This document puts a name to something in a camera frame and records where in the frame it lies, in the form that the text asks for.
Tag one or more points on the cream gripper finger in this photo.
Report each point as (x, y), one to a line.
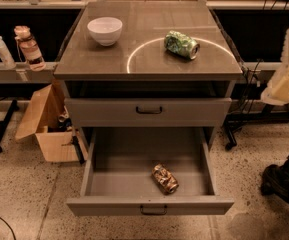
(277, 90)

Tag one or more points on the crushed orange can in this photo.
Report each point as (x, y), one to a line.
(165, 178)

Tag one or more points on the crushed green can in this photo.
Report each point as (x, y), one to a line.
(181, 44)

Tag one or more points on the grey drawer cabinet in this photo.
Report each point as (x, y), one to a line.
(138, 66)

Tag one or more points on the open grey middle drawer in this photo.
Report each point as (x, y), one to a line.
(118, 173)

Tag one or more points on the closed grey top drawer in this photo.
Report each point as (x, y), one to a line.
(177, 112)

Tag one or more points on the black stand leg right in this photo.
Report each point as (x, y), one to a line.
(235, 122)

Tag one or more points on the black stand leg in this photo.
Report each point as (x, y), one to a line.
(235, 122)
(2, 127)

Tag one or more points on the white ceramic bowl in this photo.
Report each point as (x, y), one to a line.
(105, 30)

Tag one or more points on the wooden box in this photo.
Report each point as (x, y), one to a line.
(47, 119)

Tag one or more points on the brown labelled bottle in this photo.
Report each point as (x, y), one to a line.
(28, 46)

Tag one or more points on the black stand leg left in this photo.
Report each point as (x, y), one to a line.
(2, 127)

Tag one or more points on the white plastic bottle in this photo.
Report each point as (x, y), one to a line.
(6, 56)

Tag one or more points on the black top drawer handle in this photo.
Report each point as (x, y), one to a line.
(140, 110)

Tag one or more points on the black drawer handle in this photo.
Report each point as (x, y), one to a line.
(153, 211)
(140, 110)

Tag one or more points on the black middle drawer handle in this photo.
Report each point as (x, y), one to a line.
(153, 211)

